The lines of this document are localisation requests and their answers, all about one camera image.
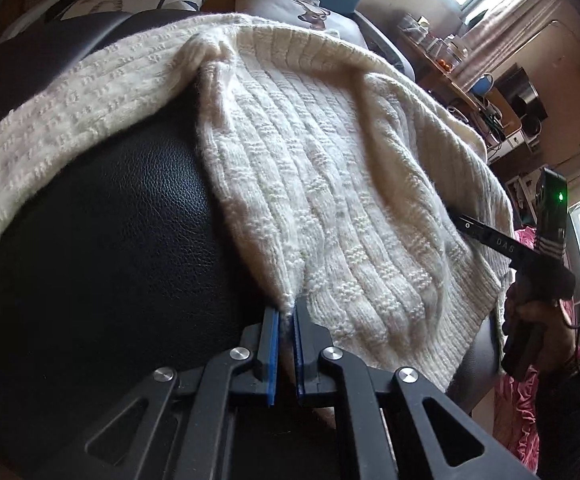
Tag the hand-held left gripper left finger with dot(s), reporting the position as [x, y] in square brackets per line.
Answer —
[271, 350]

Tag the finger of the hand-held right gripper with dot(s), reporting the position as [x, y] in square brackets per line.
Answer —
[477, 227]

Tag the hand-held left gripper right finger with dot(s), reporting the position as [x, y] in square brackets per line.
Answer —
[302, 350]

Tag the cream knitted scarf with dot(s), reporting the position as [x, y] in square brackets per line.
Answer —
[320, 185]

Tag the person's right forearm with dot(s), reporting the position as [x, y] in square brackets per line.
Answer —
[569, 420]

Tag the person's right hand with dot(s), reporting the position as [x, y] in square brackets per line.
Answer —
[552, 335]

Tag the black television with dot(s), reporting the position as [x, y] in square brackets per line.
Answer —
[517, 90]

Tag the wooden table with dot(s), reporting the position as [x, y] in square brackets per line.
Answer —
[439, 75]

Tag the pink ruffled bedspread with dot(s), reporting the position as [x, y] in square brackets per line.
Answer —
[514, 400]

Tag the beige patterned curtain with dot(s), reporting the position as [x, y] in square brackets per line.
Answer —
[509, 25]

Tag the cluster of jars and bottles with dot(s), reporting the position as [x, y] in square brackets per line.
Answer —
[434, 42]

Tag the grey deer print cushion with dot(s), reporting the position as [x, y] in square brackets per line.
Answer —
[270, 5]

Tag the triangle pattern cushion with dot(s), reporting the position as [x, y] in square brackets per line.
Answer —
[120, 0]

